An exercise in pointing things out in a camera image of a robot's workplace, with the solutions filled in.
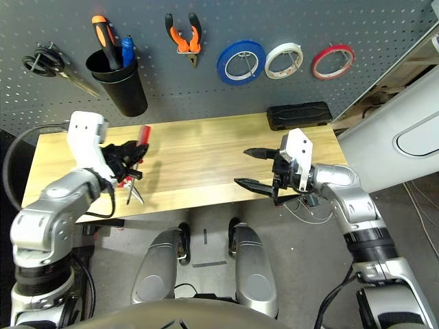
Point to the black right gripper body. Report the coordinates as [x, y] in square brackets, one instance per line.
[286, 178]

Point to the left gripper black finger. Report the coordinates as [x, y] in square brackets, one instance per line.
[133, 174]
[137, 150]

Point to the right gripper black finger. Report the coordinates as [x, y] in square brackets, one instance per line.
[257, 186]
[264, 154]

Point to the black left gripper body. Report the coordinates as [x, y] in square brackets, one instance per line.
[118, 161]

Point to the red tape roll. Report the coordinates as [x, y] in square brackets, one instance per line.
[313, 65]

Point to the orange black needle-nose pliers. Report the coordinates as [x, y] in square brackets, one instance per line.
[183, 42]

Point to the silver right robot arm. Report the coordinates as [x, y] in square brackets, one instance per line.
[356, 202]

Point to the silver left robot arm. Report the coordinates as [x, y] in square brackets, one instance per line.
[51, 205]

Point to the grey perforated pegboard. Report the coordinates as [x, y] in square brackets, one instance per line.
[205, 96]

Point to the black plastic tool case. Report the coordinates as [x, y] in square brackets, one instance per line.
[298, 116]

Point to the black plastic cup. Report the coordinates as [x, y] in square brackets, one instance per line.
[127, 96]

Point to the short dark floor tape strip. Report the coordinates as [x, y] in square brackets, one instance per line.
[205, 236]

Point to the silver right robot leg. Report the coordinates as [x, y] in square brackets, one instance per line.
[255, 267]

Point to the silver robot leg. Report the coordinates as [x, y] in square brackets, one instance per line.
[255, 267]
[154, 267]

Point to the white tape roll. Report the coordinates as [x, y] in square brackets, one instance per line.
[268, 65]

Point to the blue tape roll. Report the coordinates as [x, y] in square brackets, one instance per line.
[223, 73]

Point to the white curved machine housing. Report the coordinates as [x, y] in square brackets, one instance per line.
[377, 154]

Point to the silver left robot leg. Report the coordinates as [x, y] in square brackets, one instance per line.
[154, 267]

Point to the grey robot torso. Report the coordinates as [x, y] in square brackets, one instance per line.
[185, 317]

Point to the black table foot bracket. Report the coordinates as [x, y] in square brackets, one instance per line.
[109, 223]
[286, 200]

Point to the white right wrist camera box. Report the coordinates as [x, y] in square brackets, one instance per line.
[302, 150]

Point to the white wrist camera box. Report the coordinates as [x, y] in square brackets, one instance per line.
[302, 150]
[84, 137]

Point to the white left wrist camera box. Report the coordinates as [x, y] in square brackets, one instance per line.
[84, 137]

